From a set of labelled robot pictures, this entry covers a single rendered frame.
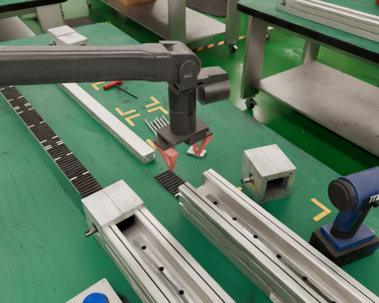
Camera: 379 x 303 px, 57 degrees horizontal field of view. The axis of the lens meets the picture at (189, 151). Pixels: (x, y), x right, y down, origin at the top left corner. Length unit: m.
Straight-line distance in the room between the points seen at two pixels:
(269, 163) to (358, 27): 1.29
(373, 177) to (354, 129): 1.63
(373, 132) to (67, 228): 1.88
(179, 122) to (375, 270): 0.50
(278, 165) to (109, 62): 0.45
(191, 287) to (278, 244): 0.19
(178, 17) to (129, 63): 2.58
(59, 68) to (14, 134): 0.63
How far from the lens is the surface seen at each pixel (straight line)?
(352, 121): 2.37
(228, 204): 0.79
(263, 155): 0.86
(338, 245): 0.76
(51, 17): 2.79
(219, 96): 0.72
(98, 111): 1.17
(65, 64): 0.61
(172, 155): 0.73
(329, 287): 0.71
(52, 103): 1.32
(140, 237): 0.73
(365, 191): 0.66
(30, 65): 0.60
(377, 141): 2.25
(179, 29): 3.22
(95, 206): 0.75
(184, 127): 0.72
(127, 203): 0.74
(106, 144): 1.07
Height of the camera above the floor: 1.41
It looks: 39 degrees down
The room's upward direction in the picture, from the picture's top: straight up
